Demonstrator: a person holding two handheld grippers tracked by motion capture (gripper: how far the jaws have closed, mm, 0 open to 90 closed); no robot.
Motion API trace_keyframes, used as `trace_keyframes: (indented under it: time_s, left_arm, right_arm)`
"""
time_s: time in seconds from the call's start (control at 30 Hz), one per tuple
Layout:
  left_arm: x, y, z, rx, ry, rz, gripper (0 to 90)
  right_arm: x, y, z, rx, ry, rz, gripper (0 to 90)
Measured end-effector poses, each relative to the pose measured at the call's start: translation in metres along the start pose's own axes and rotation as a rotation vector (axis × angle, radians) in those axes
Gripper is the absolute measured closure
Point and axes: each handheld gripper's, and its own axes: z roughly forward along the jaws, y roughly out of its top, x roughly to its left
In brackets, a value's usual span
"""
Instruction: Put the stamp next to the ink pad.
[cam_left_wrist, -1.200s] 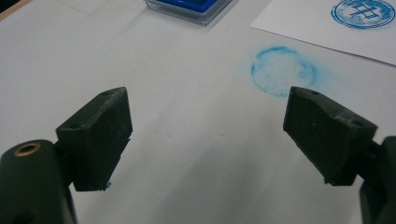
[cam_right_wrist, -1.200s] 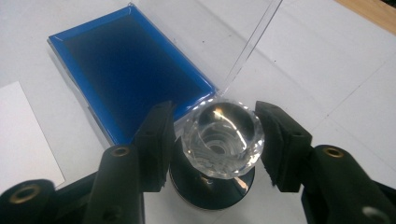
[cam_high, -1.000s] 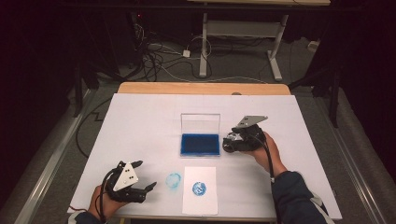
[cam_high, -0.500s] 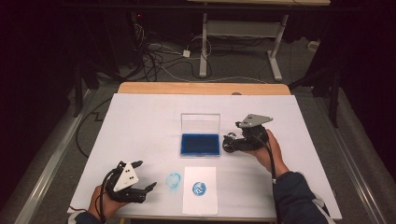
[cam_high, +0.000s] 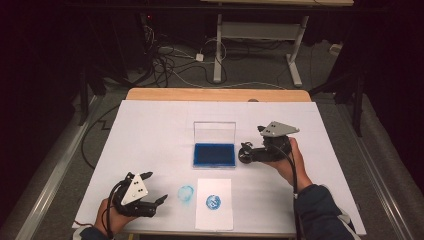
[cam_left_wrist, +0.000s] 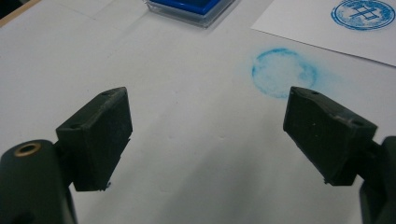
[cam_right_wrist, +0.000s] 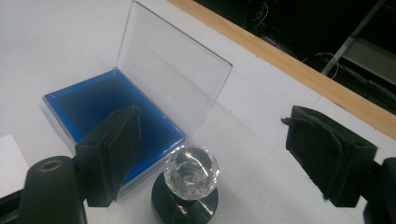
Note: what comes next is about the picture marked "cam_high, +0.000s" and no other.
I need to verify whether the person's left hand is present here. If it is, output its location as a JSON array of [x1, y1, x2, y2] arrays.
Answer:
[[94, 198, 138, 238]]

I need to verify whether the tangle of floor cables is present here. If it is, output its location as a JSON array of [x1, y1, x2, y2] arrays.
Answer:
[[139, 13, 231, 88]]

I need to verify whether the black stand leg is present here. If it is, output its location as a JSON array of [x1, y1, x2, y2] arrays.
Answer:
[[308, 71, 366, 138], [78, 66, 90, 127]]

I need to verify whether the right hand-held gripper black cable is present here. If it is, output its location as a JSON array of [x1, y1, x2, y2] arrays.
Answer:
[[271, 143, 299, 199]]

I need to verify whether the hand-held gripper black cable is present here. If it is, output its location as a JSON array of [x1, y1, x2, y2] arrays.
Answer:
[[104, 179, 129, 239], [271, 143, 299, 199]]

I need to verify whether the blue ink pad clear case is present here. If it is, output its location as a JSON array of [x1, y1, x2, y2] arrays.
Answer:
[[192, 121, 238, 169]]

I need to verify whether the left hand-held gripper black cable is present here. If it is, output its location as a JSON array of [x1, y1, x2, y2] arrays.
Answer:
[[104, 179, 129, 239]]

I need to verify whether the black stamp with clear knob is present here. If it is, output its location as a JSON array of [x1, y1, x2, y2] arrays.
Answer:
[[237, 146, 255, 164]]

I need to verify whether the aluminium floor rail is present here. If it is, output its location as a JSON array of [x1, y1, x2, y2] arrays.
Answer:
[[0, 95, 103, 240], [339, 99, 418, 240]]

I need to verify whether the black floor cable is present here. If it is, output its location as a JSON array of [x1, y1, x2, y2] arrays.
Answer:
[[80, 104, 122, 170]]

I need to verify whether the white paper sheet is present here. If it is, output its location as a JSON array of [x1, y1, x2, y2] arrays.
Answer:
[[194, 178, 234, 232]]

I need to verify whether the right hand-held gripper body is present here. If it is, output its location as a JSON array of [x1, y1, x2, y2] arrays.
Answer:
[[250, 120, 301, 164]]

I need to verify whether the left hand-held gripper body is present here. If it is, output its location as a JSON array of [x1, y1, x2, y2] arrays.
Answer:
[[112, 172, 158, 218]]

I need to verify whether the person's right hand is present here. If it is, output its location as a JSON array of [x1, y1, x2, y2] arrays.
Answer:
[[265, 137, 314, 194]]

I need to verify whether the thin red wire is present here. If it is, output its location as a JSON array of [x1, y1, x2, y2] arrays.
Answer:
[[73, 218, 98, 228]]

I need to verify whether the grey metal desk frame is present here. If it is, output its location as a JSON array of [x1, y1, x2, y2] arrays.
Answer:
[[199, 0, 355, 88]]

